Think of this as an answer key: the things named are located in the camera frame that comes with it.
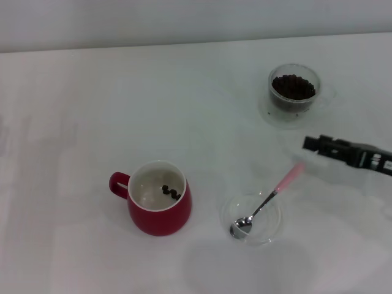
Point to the red ceramic mug white inside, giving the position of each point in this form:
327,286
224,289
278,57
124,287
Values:
159,220

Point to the clear glass saucer under cup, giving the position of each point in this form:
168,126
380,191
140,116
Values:
288,122

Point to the small coffee bean cluster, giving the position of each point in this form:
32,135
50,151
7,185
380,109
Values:
173,193

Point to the coffee beans pile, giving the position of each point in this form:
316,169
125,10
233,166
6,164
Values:
293,88

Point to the clear glass spoon dish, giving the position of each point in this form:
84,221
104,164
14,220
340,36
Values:
267,239

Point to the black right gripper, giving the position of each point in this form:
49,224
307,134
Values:
370,160

